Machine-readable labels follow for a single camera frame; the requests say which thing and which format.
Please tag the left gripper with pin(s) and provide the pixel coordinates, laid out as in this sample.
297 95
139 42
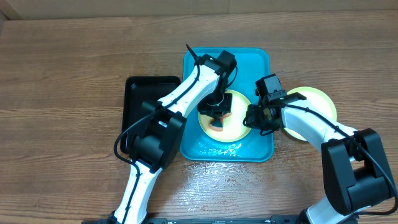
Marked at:
204 109

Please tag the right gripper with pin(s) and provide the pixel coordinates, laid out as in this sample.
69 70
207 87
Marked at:
253 121

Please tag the green and red sponge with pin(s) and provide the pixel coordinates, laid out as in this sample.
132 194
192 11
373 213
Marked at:
216 124

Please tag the yellow plate top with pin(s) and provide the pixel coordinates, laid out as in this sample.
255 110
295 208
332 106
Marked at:
233 128

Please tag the yellow plate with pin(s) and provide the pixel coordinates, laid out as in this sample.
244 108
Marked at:
233 128
320 102

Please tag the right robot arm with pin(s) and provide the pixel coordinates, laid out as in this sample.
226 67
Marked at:
356 173

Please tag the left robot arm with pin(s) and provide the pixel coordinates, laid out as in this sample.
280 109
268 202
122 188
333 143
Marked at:
155 138

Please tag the teal plastic tray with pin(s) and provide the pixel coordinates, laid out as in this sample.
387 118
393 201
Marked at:
252 64

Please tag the black rectangular tray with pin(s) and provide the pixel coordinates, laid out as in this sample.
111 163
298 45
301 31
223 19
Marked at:
139 89

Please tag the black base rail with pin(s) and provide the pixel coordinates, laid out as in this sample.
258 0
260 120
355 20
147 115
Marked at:
214 220

